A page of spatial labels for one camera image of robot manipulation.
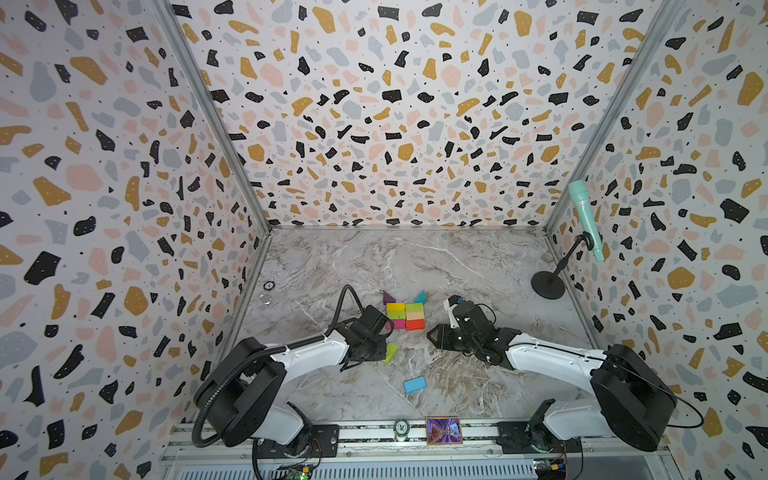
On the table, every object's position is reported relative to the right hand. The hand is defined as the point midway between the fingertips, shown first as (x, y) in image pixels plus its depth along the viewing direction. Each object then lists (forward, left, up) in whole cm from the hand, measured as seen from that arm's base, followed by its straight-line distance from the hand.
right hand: (435, 336), depth 86 cm
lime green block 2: (+9, +11, -4) cm, 15 cm away
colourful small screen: (-23, -2, -5) cm, 23 cm away
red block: (+6, +6, -5) cm, 10 cm away
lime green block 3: (-3, +13, -5) cm, 14 cm away
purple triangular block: (+15, +15, -5) cm, 22 cm away
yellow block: (+12, +12, -5) cm, 18 cm away
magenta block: (+7, +11, -6) cm, 14 cm away
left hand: (-2, +13, -5) cm, 14 cm away
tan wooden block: (+9, +6, -4) cm, 11 cm away
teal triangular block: (+16, +4, -5) cm, 17 cm away
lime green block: (+12, +6, -5) cm, 14 cm away
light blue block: (-12, +5, -6) cm, 14 cm away
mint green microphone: (+30, -39, +28) cm, 57 cm away
